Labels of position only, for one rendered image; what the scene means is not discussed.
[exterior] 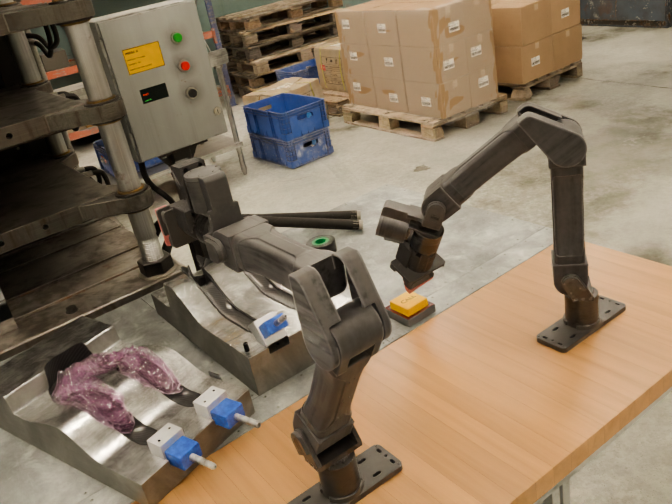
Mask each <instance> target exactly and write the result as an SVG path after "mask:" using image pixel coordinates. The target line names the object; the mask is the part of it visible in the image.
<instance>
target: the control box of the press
mask: <svg viewBox="0 0 672 504"><path fill-rule="evenodd" d="M88 22H89V25H90V28H91V31H92V34H93V37H94V40H95V43H96V46H97V50H98V53H99V56H100V59H101V62H102V65H103V68H104V71H105V74H106V77H107V80H108V83H109V87H110V90H111V93H112V94H114V95H119V96H120V97H122V99H123V102H124V105H125V108H126V111H127V114H126V115H125V117H124V118H122V119H121V124H122V127H123V130H124V133H125V136H126V139H127V142H128V145H129V148H130V151H131V154H132V157H133V161H135V162H138V165H139V169H140V172H141V175H142V177H143V179H144V181H145V183H146V184H147V185H149V186H150V187H151V189H152V190H153V191H154V192H156V193H157V194H159V195H160V196H162V197H163V198H164V199H165V200H167V201H168V202H169V204H172V203H174V202H175V201H174V199H173V198H172V197H171V196H169V195H168V194H167V193H166V192H165V191H163V190H162V189H160V188H159V187H157V186H156V185H155V184H154V183H153V182H152V181H151V179H150V178H149V176H148V174H147V171H146V167H145V163H144V162H145V161H147V160H150V159H153V158H156V157H158V158H159V159H160V160H161V161H163V162H164V163H165V164H166V165H168V166H169V167H170V166H171V165H174V163H175V162H177V161H179V160H182V159H185V158H188V159H191V158H193V157H194V154H195V150H196V147H197V145H199V144H200V145H203V144H204V142H207V141H208V139H209V138H212V137H215V136H217V135H220V134H223V133H226V132H227V131H228V130H227V126H226V122H225V118H224V114H223V110H222V106H221V102H220V98H219V94H218V91H217V87H216V83H215V79H214V75H213V71H212V67H211V63H210V59H209V55H208V51H207V47H206V44H205V40H204V36H203V32H202V28H201V24H200V20H199V16H198V12H197V8H196V4H195V1H194V0H168V1H164V2H160V3H155V4H151V5H147V6H143V7H139V8H134V9H130V10H126V11H122V12H118V13H113V14H109V15H105V16H101V17H97V18H92V19H91V20H90V21H88ZM170 168H171V167H170ZM188 245H189V248H190V251H191V254H192V258H193V261H194V265H195V268H196V272H197V271H199V270H201V268H200V267H199V263H198V262H197V260H196V256H197V255H200V256H202V257H206V256H207V255H208V251H207V248H206V244H204V243H203V242H201V241H199V240H195V241H193V242H191V243H188Z"/></svg>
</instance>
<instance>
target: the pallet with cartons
mask: <svg viewBox="0 0 672 504"><path fill-rule="evenodd" d="M491 8H492V22H493V28H492V29H493V34H494V47H495V64H496V72H497V85H498V86H501V87H511V89H513V91H512V94H511V95H508V94H507V100H512V101H528V100H530V99H531V96H532V95H533V94H532V91H531V89H539V90H552V89H554V88H556V87H559V86H561V85H560V83H558V82H559V79H560V77H565V78H578V77H580V76H582V62H581V60H580V59H582V26H581V24H580V0H491Z"/></svg>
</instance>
